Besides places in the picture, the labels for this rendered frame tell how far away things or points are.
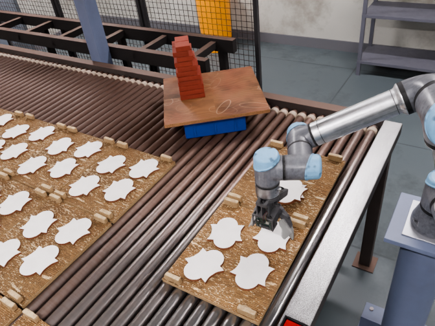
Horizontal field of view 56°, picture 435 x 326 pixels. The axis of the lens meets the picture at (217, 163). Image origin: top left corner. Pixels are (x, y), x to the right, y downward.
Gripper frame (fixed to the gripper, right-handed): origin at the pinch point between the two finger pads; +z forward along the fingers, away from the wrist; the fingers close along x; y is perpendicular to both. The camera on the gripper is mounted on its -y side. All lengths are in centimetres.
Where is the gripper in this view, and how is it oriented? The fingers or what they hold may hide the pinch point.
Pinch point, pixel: (272, 231)
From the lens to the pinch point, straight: 143.3
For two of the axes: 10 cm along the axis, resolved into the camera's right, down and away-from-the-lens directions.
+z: 1.2, 7.8, 6.2
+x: 8.6, 2.3, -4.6
